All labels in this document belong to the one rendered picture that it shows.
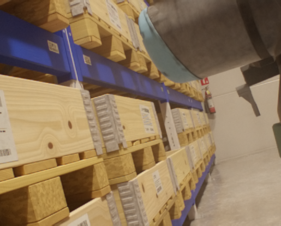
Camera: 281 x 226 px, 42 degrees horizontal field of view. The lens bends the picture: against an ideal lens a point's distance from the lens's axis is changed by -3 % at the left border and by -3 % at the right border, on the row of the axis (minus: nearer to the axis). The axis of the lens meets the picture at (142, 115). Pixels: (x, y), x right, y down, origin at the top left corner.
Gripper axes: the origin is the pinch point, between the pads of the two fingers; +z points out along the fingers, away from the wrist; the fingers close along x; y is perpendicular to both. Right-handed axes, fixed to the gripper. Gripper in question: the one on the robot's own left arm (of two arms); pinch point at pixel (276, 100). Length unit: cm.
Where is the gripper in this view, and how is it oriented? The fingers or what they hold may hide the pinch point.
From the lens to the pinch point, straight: 115.7
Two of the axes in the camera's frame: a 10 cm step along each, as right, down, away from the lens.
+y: 0.9, -3.7, 9.2
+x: -9.0, 3.7, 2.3
